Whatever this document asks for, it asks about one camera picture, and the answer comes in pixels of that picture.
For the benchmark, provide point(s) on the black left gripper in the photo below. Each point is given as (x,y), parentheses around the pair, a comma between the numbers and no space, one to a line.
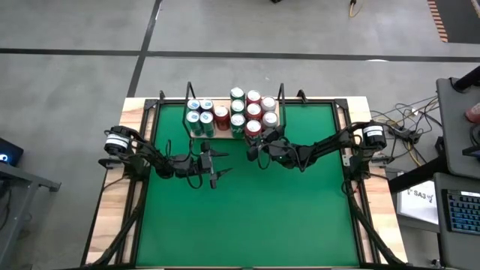
(213,182)

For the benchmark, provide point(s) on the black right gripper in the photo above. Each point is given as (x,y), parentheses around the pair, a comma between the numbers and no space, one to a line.
(279,152)

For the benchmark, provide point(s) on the silver and red soda can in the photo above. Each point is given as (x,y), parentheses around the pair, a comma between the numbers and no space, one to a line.
(270,119)

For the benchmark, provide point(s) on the dark red soda can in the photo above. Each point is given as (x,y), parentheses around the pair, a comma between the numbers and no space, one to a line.
(253,127)

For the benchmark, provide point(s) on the green Sprite can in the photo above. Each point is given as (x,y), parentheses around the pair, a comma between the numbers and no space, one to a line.
(238,120)
(237,107)
(237,93)

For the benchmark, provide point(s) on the orange-red Fanta can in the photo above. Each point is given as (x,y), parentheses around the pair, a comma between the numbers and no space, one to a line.
(253,110)

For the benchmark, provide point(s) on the white silver soda can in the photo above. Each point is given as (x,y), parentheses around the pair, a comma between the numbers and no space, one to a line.
(268,103)

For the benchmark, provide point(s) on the red can with black label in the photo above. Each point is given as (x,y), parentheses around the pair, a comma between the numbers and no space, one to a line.
(221,111)

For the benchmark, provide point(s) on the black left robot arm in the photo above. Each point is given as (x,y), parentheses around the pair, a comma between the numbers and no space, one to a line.
(150,159)

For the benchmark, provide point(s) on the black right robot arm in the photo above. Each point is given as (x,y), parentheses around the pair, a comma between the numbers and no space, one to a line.
(330,144)

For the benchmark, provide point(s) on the wooden shelf board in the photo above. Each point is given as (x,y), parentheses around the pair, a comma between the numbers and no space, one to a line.
(222,101)

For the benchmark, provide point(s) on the green table mat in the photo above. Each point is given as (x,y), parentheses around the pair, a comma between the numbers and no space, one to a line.
(255,217)

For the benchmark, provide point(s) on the black power strip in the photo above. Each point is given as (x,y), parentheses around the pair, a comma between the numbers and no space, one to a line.
(405,134)

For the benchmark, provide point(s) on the black desk support beam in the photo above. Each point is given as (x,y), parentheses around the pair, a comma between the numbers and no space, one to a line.
(412,176)

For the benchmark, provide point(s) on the white SA3 sign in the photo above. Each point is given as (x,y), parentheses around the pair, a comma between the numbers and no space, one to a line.
(416,204)

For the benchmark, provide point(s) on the grey side table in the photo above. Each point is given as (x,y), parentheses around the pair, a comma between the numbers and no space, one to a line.
(37,180)

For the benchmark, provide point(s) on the black backlit keyboard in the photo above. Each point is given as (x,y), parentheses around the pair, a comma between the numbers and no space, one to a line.
(463,212)

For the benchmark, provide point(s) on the pink drink can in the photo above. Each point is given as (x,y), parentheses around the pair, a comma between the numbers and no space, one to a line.
(474,112)

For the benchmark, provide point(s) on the black stand pole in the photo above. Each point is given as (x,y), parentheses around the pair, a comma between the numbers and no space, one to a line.
(467,80)

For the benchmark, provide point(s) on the black device blue light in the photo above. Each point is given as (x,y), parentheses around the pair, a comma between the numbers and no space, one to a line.
(13,150)

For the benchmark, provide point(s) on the black floor mat orange stripes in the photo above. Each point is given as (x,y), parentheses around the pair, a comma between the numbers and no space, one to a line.
(461,18)

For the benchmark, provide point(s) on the grey metal corner bracket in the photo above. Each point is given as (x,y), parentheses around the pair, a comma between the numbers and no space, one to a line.
(347,159)

